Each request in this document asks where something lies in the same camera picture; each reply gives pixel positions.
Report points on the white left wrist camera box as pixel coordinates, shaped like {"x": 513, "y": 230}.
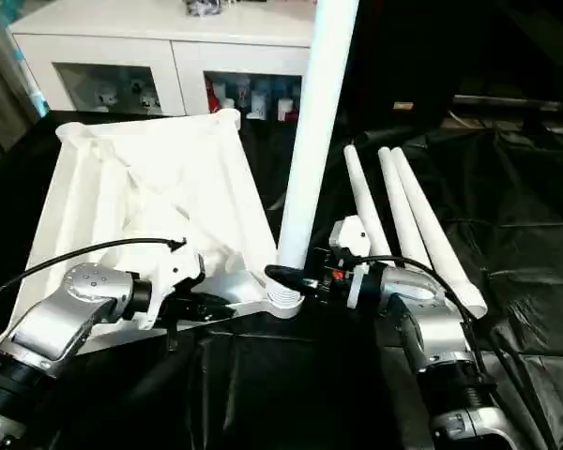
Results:
{"x": 174, "y": 272}

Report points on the white plastic table leg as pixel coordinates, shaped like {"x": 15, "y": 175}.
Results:
{"x": 436, "y": 234}
{"x": 403, "y": 206}
{"x": 314, "y": 141}
{"x": 366, "y": 202}

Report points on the black plastic mat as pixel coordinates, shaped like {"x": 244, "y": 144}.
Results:
{"x": 525, "y": 206}

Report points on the beige curtain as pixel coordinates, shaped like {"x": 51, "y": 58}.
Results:
{"x": 0, "y": 103}

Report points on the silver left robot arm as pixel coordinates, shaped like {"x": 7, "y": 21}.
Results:
{"x": 56, "y": 319}

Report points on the small yellow tag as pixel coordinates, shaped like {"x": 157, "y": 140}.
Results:
{"x": 403, "y": 106}

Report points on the white sideboard cabinet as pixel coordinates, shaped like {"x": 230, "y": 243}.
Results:
{"x": 159, "y": 33}

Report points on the white plastic table top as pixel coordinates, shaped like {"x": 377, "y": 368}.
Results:
{"x": 150, "y": 187}

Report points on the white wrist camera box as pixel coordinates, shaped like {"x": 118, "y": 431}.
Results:
{"x": 174, "y": 272}
{"x": 352, "y": 239}

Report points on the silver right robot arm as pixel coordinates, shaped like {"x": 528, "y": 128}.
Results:
{"x": 422, "y": 319}

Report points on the grey toy figure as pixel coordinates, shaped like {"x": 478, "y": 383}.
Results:
{"x": 205, "y": 7}

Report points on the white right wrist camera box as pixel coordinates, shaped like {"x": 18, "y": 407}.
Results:
{"x": 352, "y": 239}

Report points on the small white cup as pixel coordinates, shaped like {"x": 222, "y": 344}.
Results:
{"x": 285, "y": 109}
{"x": 259, "y": 111}
{"x": 230, "y": 103}

